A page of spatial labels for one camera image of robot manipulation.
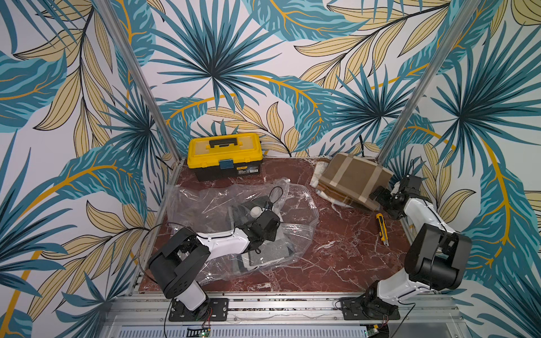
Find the tan blanket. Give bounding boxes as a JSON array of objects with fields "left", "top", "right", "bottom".
[{"left": 321, "top": 153, "right": 393, "bottom": 211}]

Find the beige plaid blanket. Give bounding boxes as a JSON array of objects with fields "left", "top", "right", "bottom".
[{"left": 310, "top": 156, "right": 352, "bottom": 208}]

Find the clear plastic vacuum bag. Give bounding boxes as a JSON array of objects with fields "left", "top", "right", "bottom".
[{"left": 166, "top": 178, "right": 319, "bottom": 285}]

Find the brown plaid blanket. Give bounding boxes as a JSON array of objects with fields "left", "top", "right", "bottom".
[{"left": 316, "top": 183, "right": 370, "bottom": 211}]

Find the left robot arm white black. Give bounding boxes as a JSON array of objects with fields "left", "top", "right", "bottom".
[{"left": 148, "top": 209, "right": 281, "bottom": 315}]

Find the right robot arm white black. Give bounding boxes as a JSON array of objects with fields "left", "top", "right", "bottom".
[{"left": 362, "top": 175, "right": 472, "bottom": 314}]

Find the white round bag valve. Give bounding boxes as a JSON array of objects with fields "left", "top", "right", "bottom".
[{"left": 250, "top": 206, "right": 263, "bottom": 218}]

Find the yellow utility knife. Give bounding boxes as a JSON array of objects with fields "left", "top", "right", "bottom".
[{"left": 376, "top": 213, "right": 389, "bottom": 246}]

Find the yellow black toolbox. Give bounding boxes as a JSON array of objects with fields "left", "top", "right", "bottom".
[{"left": 187, "top": 132, "right": 263, "bottom": 182}]

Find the aluminium front rail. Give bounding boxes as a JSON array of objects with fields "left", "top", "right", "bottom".
[{"left": 99, "top": 292, "right": 471, "bottom": 337}]

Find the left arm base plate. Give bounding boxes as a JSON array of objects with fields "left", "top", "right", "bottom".
[{"left": 168, "top": 298, "right": 229, "bottom": 323}]

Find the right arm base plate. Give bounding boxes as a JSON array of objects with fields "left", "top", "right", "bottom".
[{"left": 339, "top": 296, "right": 400, "bottom": 321}]

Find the right aluminium frame post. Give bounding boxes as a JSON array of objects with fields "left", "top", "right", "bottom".
[{"left": 376, "top": 0, "right": 480, "bottom": 165}]

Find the aluminium frame post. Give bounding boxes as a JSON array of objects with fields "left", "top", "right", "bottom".
[
  {"left": 376, "top": 0, "right": 480, "bottom": 165},
  {"left": 95, "top": 0, "right": 182, "bottom": 163}
]

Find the left aluminium frame post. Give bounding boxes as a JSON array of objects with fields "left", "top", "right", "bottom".
[{"left": 95, "top": 0, "right": 182, "bottom": 163}]

